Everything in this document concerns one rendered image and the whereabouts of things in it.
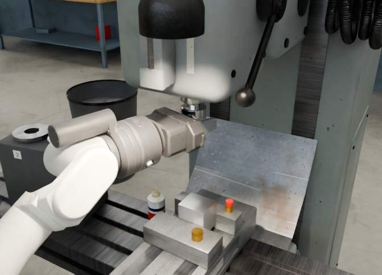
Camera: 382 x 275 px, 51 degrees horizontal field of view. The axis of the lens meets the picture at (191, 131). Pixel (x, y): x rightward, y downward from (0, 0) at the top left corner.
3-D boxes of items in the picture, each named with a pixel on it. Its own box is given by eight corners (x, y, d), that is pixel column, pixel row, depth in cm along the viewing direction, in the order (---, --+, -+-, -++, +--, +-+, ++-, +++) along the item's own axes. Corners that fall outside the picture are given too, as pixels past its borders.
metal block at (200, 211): (203, 238, 81) (203, 213, 78) (178, 228, 84) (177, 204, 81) (215, 224, 85) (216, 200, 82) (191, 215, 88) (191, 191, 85)
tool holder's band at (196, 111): (208, 107, 75) (208, 101, 75) (203, 116, 71) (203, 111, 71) (184, 104, 76) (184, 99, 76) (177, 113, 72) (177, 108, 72)
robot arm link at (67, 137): (146, 178, 63) (81, 207, 56) (110, 165, 71) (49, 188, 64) (135, 108, 60) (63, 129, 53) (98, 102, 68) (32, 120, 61)
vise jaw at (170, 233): (207, 270, 75) (208, 253, 73) (143, 241, 82) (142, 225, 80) (223, 251, 79) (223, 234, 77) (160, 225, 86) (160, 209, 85)
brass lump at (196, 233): (199, 244, 75) (199, 236, 74) (189, 239, 76) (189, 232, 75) (204, 237, 77) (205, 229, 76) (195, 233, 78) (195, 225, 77)
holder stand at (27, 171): (84, 224, 98) (74, 151, 89) (9, 207, 104) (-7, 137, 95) (108, 197, 108) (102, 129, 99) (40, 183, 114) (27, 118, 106)
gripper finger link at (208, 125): (213, 129, 76) (189, 139, 72) (214, 114, 74) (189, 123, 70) (219, 132, 75) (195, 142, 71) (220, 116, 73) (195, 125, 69)
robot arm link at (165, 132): (206, 113, 67) (148, 134, 59) (204, 164, 71) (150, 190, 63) (158, 94, 75) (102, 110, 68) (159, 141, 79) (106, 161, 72)
